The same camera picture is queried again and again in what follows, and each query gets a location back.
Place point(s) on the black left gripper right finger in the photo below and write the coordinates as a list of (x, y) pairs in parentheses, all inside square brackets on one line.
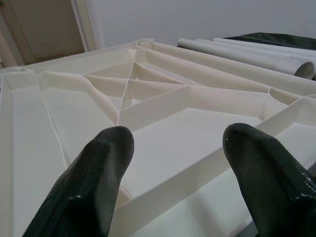
[(276, 190)]

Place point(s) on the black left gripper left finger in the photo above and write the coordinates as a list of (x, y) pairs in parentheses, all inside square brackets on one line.
[(91, 187)]

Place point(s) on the white plastic children table top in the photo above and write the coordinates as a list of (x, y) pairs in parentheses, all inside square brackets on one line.
[(74, 118)]

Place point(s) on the beige door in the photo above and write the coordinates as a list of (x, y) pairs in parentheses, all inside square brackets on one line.
[(44, 29)]

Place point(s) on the white door frame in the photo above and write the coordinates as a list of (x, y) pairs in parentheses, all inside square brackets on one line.
[(86, 24)]

